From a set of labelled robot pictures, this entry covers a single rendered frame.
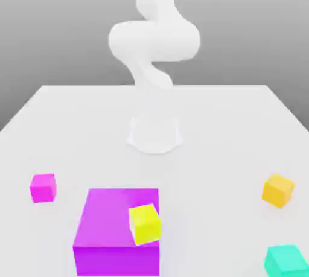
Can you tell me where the small yellow cube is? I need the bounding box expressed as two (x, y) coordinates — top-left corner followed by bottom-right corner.
(128, 203), (162, 246)

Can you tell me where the small magenta cube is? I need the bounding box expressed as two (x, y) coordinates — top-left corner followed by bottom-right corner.
(29, 173), (57, 204)

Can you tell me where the large purple box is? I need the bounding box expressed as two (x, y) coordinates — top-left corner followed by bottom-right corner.
(72, 188), (161, 277)

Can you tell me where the small orange cube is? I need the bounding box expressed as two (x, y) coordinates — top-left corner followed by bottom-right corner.
(261, 173), (295, 209)

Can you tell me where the small teal cube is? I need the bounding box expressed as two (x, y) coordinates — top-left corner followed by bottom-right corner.
(263, 244), (309, 277)

